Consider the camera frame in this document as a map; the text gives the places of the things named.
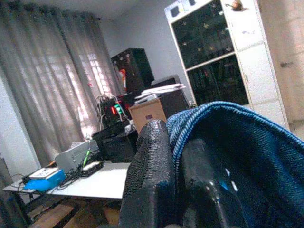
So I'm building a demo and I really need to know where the green pen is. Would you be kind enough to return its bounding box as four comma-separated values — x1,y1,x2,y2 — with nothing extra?
82,149,92,167

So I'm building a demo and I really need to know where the black rectangular device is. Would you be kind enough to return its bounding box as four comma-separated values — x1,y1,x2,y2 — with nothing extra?
81,160,105,178

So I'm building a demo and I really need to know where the tall white glass door cabinet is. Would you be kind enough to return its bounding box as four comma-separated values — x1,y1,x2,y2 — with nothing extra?
163,0,291,130

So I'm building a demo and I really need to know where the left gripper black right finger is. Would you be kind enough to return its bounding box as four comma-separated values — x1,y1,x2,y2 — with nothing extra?
179,138,228,228

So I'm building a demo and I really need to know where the black cable tangle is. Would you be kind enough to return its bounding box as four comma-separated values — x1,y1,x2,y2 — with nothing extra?
57,163,84,190

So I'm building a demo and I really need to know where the wooden board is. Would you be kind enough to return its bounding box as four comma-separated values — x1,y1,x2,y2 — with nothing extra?
29,203,75,228

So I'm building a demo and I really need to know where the black machine with lights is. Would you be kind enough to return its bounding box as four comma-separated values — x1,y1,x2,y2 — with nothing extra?
96,94,128,130

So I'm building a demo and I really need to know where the black cabinet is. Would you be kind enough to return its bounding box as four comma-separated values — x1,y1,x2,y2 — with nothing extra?
111,48,155,95

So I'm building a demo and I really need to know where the brown figurine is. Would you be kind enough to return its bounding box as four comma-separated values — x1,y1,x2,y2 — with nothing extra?
225,0,249,12

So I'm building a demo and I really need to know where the brown cardboard box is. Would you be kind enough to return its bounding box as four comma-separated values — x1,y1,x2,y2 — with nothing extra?
128,98,167,134

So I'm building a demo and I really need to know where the white paper stack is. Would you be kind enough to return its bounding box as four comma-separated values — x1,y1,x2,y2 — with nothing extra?
134,83,187,105

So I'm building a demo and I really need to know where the grey printer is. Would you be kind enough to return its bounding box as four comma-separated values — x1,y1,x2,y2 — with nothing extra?
55,139,99,173

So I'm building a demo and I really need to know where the white table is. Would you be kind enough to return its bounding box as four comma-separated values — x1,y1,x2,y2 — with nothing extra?
2,161,132,226

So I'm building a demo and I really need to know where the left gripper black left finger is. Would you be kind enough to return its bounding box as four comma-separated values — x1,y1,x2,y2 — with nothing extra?
118,119,178,228

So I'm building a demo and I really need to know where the grey sheer window curtain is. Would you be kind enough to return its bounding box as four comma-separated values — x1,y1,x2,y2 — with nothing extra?
0,4,125,168

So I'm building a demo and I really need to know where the blue denim jacket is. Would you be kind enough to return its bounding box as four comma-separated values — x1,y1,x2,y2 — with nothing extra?
165,101,304,228

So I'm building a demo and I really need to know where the black crate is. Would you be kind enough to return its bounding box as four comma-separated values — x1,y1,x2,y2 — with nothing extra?
91,128,139,164

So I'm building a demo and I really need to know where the blue white device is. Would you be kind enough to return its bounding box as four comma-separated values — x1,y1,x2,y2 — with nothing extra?
23,167,66,192

